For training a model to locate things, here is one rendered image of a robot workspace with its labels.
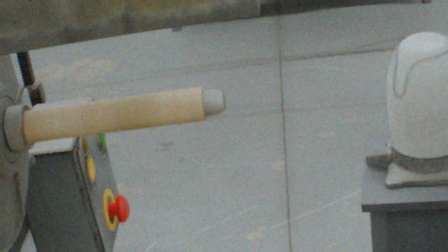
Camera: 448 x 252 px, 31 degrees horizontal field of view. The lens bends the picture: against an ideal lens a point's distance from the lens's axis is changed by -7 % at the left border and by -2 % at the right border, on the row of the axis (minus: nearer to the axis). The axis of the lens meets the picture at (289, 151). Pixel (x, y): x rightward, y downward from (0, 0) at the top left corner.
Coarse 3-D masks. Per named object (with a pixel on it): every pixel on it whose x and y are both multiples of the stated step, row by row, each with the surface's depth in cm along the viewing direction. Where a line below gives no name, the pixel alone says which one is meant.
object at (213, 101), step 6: (210, 90) 77; (216, 90) 77; (204, 96) 77; (210, 96) 77; (216, 96) 77; (222, 96) 77; (204, 102) 77; (210, 102) 77; (216, 102) 77; (222, 102) 77; (204, 108) 77; (210, 108) 77; (216, 108) 77; (222, 108) 77; (210, 114) 77; (216, 114) 77
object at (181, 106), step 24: (144, 96) 77; (168, 96) 77; (192, 96) 76; (24, 120) 77; (48, 120) 77; (72, 120) 77; (96, 120) 77; (120, 120) 77; (144, 120) 77; (168, 120) 77; (192, 120) 77
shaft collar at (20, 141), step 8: (24, 104) 78; (8, 112) 77; (16, 112) 77; (8, 120) 76; (16, 120) 76; (8, 128) 76; (16, 128) 76; (8, 136) 76; (16, 136) 76; (24, 136) 77; (8, 144) 77; (16, 144) 77; (24, 144) 77; (32, 144) 79
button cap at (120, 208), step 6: (120, 198) 114; (108, 204) 115; (114, 204) 115; (120, 204) 113; (126, 204) 115; (108, 210) 114; (114, 210) 114; (120, 210) 113; (126, 210) 114; (120, 216) 114; (126, 216) 114; (120, 222) 115
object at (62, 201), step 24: (48, 144) 103; (72, 144) 103; (96, 144) 112; (48, 168) 103; (72, 168) 103; (96, 168) 111; (48, 192) 104; (72, 192) 104; (96, 192) 109; (48, 216) 106; (72, 216) 106; (96, 216) 108; (48, 240) 108; (72, 240) 108; (96, 240) 108
